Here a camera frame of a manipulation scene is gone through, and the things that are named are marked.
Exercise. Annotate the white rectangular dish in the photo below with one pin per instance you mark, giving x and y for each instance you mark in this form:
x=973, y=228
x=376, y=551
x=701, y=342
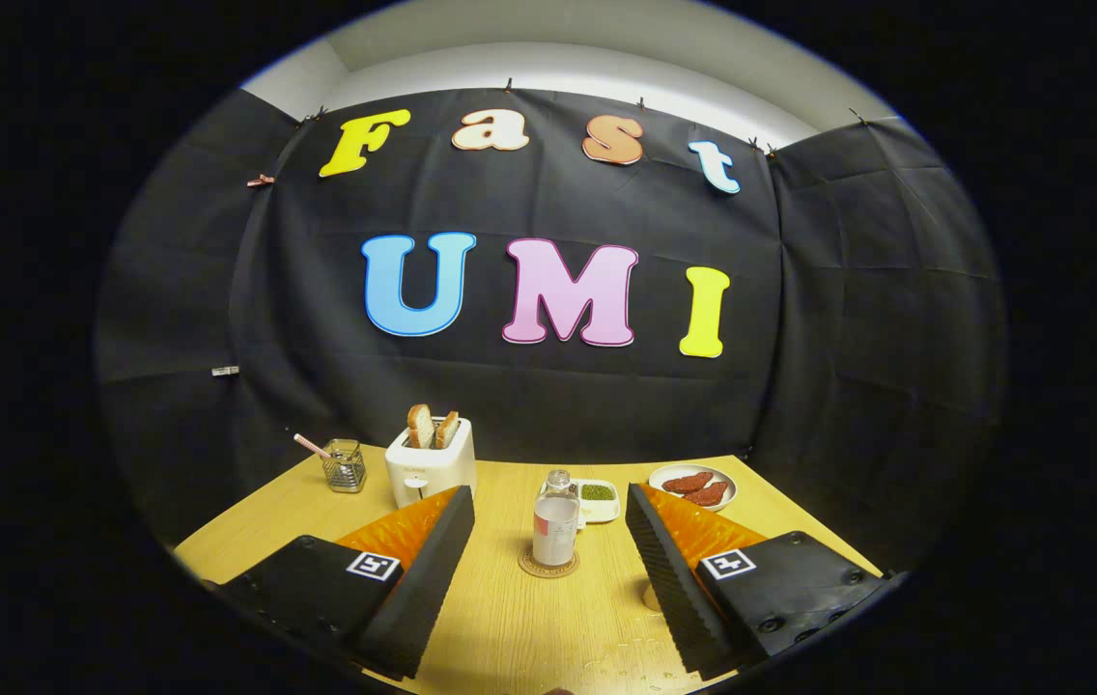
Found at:
x=599, y=507

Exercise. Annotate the toast slice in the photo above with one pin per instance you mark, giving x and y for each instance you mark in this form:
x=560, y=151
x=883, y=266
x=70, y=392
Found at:
x=447, y=430
x=420, y=427

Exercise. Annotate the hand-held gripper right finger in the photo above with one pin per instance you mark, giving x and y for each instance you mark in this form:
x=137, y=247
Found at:
x=674, y=589

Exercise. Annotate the white round plate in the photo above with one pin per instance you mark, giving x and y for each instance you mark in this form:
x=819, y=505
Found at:
x=657, y=490

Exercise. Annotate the pink striped straw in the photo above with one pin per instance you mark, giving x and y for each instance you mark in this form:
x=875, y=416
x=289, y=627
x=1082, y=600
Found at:
x=310, y=445

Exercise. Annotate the wooden table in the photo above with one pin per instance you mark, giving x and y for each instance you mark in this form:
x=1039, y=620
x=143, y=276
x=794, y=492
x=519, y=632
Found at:
x=529, y=627

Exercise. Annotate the clear plastic juice bottle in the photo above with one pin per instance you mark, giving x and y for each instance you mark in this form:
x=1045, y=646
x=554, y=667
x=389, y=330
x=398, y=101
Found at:
x=555, y=529

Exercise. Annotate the red meat piece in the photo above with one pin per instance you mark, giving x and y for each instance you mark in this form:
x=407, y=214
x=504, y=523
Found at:
x=709, y=494
x=687, y=482

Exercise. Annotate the black backdrop cloth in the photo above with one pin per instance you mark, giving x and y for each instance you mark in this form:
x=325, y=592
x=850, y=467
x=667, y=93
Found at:
x=317, y=386

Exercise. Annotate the metal mesh basket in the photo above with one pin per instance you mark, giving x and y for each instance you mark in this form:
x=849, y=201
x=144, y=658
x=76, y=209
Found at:
x=345, y=471

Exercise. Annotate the white toaster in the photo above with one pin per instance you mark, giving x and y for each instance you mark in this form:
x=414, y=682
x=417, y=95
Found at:
x=428, y=471

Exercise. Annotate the round cork coaster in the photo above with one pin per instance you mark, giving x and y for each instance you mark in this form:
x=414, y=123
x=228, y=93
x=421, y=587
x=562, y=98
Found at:
x=548, y=571

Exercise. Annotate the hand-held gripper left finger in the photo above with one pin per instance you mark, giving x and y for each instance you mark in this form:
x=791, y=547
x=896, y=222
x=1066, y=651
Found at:
x=423, y=579

